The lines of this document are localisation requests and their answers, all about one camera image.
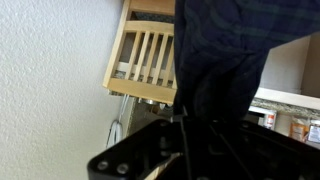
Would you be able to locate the dark blue plaid cloth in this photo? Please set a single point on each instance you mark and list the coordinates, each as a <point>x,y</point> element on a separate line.
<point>216,50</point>

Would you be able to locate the orange bottle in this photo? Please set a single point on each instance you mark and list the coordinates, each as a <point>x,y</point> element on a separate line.
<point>297,130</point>

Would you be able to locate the white shelf board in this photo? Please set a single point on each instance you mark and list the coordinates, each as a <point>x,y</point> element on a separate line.
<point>286,96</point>

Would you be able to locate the white bottle red label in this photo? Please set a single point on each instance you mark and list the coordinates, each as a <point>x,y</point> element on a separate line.
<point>269,120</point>

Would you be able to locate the white container blue label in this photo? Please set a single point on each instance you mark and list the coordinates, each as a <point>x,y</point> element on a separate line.
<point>314,133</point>

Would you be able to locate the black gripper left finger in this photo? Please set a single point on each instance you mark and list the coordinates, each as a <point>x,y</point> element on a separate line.
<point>133,150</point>

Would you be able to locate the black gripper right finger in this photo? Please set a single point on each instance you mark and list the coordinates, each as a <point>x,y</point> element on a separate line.
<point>260,150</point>

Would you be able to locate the speckled stone countertop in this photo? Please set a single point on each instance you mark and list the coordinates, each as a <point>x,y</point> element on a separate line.
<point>286,108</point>

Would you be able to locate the wooden slatted chair frame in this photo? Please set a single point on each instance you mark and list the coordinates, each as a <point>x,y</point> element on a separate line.
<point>140,88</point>

